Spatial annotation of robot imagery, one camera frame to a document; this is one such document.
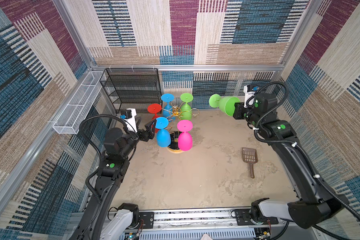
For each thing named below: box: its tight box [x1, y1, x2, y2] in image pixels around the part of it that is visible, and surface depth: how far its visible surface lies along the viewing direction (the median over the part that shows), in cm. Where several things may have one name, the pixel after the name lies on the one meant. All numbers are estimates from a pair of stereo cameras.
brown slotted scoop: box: [242, 147, 258, 179], surface depth 96 cm
